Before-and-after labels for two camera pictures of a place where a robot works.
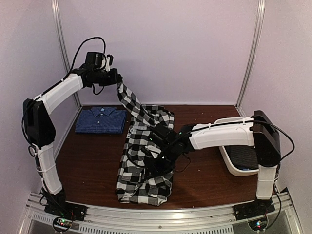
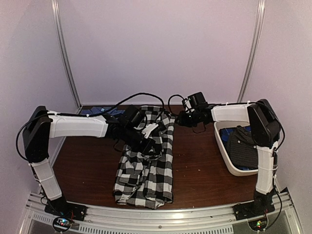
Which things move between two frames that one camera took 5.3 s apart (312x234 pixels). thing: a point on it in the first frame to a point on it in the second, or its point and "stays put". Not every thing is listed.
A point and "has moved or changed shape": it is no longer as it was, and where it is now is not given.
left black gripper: (113, 80) to (146, 147)
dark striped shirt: (243, 157) stays put
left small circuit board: (62, 224) stays put
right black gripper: (155, 169) to (183, 121)
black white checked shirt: (137, 182) has moved or changed shape
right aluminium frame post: (261, 12) stays put
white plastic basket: (235, 171) stays put
